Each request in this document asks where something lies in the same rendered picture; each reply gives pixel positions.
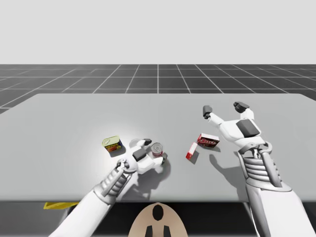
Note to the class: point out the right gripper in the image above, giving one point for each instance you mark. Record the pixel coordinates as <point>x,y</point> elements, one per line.
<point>233,130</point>

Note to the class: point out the red and white carton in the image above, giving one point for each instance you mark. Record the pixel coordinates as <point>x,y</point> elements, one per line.
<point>191,151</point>

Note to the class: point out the tan robot part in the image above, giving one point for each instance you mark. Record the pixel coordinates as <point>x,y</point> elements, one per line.
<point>158,222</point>

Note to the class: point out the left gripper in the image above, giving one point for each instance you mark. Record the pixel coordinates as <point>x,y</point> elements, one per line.
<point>144,163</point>

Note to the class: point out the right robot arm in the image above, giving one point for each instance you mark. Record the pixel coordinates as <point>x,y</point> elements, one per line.
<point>271,205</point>

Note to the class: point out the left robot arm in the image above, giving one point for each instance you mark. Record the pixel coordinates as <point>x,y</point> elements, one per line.
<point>89,209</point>

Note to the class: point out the red and white can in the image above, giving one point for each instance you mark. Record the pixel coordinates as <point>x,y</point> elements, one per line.
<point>157,149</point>

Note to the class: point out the green and blue rectangular can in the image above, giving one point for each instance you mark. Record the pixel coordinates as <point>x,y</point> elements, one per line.
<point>113,145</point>

